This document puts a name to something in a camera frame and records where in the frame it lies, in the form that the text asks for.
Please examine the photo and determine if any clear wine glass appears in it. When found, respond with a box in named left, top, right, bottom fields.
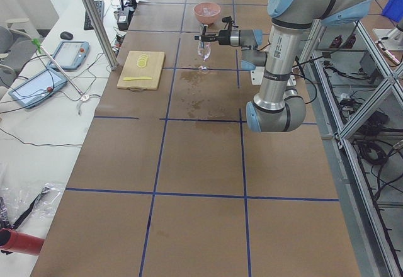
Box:
left=197, top=41, right=211, bottom=72

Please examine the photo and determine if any bamboo cutting board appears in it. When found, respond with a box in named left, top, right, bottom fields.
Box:
left=116, top=51, right=165, bottom=90

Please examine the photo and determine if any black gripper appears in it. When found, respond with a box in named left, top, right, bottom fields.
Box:
left=194, top=30, right=239, bottom=46

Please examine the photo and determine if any grey office chair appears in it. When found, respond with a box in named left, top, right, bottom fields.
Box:
left=1, top=18, right=36, bottom=98

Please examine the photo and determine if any clear ice cube pile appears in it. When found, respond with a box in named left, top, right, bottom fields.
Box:
left=198, top=6, right=220, bottom=17

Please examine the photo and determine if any pink ribbed bowl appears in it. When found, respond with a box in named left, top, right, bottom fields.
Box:
left=193, top=2, right=221, bottom=25

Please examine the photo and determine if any black keyboard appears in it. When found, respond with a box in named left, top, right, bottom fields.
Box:
left=83, top=0, right=105, bottom=31

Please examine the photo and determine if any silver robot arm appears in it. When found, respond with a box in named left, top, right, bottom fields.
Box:
left=194, top=29, right=268, bottom=71
left=246, top=0, right=371, bottom=132

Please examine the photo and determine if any blue storage bin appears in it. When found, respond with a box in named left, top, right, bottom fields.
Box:
left=382, top=0, right=403, bottom=22

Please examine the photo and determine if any aluminium frame post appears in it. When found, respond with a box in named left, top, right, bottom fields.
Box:
left=81, top=0, right=118, bottom=71

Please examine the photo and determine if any yellow plastic knife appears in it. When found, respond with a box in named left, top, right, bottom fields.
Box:
left=123, top=76, right=153, bottom=81

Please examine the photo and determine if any blue teach pendant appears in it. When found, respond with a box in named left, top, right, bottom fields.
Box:
left=8, top=69, right=67, bottom=109
left=52, top=41, right=89, bottom=71

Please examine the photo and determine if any plastic bag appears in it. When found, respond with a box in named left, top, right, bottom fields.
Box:
left=1, top=163, right=65, bottom=230

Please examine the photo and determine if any red thermos bottle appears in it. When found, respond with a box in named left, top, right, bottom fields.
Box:
left=1, top=229, right=45, bottom=256

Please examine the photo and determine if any black computer mouse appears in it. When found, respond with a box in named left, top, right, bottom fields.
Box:
left=60, top=31, right=74, bottom=40

